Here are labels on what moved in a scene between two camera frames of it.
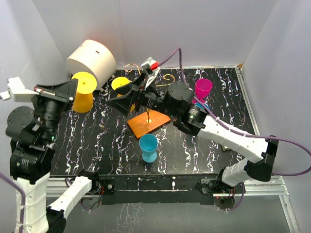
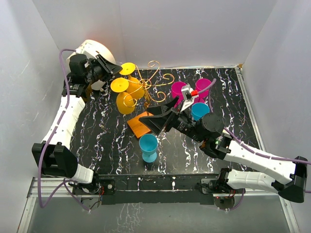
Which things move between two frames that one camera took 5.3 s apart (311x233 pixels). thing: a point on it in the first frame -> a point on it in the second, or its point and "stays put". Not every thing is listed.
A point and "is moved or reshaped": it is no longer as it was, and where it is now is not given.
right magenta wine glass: (203, 87) stays put
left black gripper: (65, 91) -> (109, 69)
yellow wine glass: (86, 86) is moved or reshaped
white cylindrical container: (95, 57) stays put
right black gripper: (125, 103) -> (163, 117)
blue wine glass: (148, 143) stays put
